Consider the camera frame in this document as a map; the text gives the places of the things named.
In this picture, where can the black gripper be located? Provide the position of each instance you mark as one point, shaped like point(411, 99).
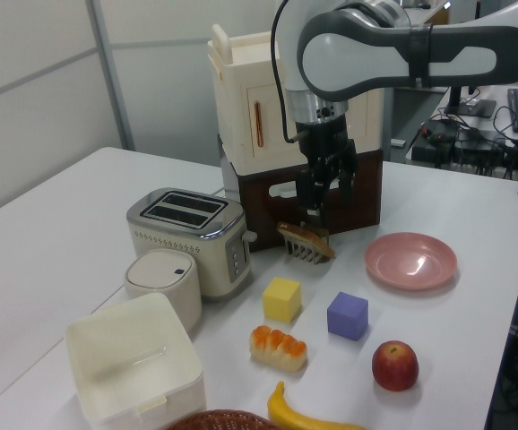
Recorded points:
point(326, 143)

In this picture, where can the purple cube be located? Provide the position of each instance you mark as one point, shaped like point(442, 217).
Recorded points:
point(346, 318)

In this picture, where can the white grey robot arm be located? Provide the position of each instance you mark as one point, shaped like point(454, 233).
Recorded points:
point(353, 54)

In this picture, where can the pink plate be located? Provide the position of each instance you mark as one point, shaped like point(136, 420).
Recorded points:
point(409, 262)

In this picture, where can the yellow cube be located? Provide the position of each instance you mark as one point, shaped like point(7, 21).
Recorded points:
point(281, 300)

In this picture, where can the metal toast rack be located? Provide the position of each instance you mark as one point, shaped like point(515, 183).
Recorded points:
point(301, 253)

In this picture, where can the dark brown wooden crate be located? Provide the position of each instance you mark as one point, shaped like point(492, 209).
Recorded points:
point(263, 215)

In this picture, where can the small grey device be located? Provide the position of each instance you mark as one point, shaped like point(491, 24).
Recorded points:
point(398, 143)

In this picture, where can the cream toy cabinet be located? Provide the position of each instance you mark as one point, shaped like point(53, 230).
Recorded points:
point(241, 76)

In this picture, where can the black monitor stand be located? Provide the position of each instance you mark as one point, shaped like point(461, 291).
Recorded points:
point(469, 107)

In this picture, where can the cream silver toaster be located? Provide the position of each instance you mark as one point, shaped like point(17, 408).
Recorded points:
point(174, 242)

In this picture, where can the orange topped toy bread loaf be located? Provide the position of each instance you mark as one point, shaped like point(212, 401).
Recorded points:
point(278, 349)

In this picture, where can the small cream lidded bin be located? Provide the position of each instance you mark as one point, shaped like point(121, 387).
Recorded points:
point(162, 280)

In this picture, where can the red apple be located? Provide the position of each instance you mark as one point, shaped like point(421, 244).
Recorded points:
point(394, 367)

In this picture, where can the yellow banana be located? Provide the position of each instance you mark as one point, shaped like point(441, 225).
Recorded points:
point(286, 412)

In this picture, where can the brown wicker basket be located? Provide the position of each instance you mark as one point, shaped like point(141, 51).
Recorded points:
point(223, 421)

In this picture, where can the open white plastic box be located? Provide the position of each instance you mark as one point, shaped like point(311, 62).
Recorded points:
point(106, 354)

